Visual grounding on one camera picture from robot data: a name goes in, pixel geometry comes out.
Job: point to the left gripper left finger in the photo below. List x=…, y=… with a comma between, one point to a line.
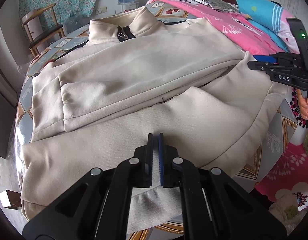
x=149, y=160

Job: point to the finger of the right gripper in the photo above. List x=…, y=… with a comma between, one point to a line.
x=264, y=58
x=261, y=65

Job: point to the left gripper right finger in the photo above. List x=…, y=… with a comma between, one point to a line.
x=161, y=152

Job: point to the beige zip jacket black trim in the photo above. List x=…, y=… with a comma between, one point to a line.
x=144, y=109

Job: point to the person right hand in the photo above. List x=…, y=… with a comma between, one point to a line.
x=303, y=104

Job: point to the blue cartoon pillow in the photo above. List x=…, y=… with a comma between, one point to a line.
x=270, y=18

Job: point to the grey patterned cloth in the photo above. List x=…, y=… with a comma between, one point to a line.
x=219, y=5

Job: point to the fruit pattern tablecloth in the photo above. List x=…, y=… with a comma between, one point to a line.
x=56, y=47

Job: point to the pink floral blanket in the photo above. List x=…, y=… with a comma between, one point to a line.
x=280, y=165

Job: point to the small cardboard box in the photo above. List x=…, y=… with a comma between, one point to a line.
x=10, y=199

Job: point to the white water dispenser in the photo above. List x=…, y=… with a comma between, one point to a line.
x=125, y=7

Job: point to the dark low cabinet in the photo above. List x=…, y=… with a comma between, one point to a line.
x=7, y=117

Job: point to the wooden chair black seat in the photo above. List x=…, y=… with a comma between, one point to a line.
x=36, y=34

